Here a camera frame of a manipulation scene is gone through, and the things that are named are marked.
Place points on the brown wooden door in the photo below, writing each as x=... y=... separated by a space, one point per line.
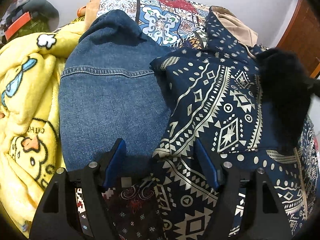
x=302 y=37

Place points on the blue denim jacket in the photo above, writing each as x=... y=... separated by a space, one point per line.
x=109 y=91

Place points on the navy patterned hooded jacket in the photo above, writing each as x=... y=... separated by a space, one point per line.
x=217 y=98

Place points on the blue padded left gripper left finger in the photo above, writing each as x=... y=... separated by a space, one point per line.
x=112 y=161

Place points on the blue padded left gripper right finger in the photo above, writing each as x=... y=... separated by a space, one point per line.
x=207 y=166

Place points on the green patterned storage box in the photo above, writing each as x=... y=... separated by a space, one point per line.
x=33 y=26

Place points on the patchwork patterned bed quilt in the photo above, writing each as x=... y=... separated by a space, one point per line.
x=171 y=23

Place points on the orange box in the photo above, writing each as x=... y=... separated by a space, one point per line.
x=17 y=25

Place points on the yellow cartoon fleece blanket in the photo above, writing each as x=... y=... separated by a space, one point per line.
x=31 y=68

